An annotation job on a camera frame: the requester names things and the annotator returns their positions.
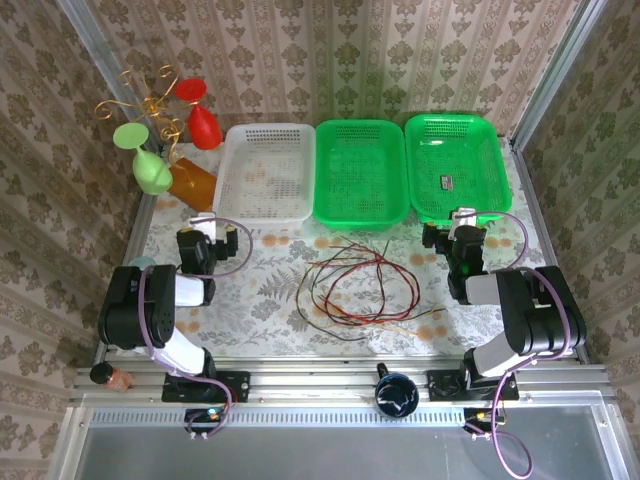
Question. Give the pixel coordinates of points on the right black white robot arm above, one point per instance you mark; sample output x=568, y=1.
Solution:
x=540, y=310

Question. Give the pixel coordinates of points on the grey metal panel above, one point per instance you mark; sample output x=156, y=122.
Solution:
x=325, y=450

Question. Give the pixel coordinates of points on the green plastic wine glass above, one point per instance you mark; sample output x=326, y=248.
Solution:
x=150, y=172

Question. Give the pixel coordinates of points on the floral tablecloth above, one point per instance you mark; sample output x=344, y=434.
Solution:
x=240, y=320

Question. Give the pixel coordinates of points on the red plastic wine glass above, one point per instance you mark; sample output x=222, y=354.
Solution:
x=202, y=127

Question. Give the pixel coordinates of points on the aluminium extrusion frame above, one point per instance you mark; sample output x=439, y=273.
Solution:
x=325, y=372

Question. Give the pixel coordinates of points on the green plastic basket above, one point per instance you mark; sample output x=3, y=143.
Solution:
x=457, y=155
x=357, y=175

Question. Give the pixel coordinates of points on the small circuit board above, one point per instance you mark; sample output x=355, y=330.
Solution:
x=205, y=415
x=482, y=417

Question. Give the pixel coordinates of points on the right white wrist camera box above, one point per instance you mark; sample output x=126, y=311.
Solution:
x=462, y=216

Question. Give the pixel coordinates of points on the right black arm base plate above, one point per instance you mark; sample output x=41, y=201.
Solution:
x=442, y=387

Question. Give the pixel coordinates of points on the small printed label card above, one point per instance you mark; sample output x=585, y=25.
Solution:
x=447, y=182

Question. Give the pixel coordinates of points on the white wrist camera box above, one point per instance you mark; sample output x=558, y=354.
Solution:
x=205, y=226
x=462, y=216

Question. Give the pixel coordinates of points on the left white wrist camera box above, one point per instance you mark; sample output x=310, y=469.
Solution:
x=205, y=226

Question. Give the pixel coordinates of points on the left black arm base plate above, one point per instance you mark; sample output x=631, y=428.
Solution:
x=240, y=385

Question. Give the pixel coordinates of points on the teal cup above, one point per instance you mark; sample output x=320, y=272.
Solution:
x=141, y=262

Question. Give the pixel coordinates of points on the right small circuit board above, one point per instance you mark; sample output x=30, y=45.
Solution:
x=482, y=417

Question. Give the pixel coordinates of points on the brown wooden block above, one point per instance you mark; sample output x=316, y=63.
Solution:
x=195, y=187

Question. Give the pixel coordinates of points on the white plastic basket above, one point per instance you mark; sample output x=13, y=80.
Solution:
x=265, y=175

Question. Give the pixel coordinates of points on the dark blue mug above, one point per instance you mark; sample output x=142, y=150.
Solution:
x=396, y=395

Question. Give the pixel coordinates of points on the left small circuit board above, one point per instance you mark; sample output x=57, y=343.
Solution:
x=205, y=415

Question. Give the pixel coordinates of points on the black capped spice bottle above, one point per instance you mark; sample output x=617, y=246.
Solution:
x=102, y=373

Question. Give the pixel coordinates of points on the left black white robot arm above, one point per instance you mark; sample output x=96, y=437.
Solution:
x=135, y=310

